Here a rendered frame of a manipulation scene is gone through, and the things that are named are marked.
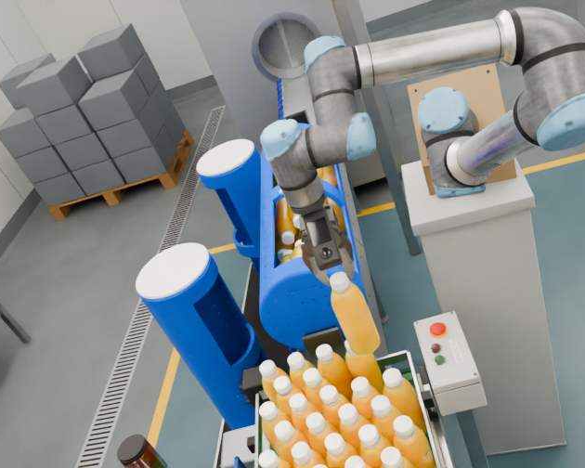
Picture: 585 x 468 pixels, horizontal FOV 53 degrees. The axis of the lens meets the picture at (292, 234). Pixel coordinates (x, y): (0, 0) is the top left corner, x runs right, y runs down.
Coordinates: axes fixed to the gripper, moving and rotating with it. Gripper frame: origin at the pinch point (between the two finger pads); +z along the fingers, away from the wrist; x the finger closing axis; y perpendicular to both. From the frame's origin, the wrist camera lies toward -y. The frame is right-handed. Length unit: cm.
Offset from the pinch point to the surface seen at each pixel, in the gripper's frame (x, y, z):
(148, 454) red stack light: 46, -21, 11
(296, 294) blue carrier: 14.8, 20.9, 18.1
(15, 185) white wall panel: 307, 391, 105
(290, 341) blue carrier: 22.1, 20.8, 33.0
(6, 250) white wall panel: 309, 327, 133
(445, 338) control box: -17.0, -0.1, 25.1
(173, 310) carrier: 65, 56, 38
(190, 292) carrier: 57, 58, 35
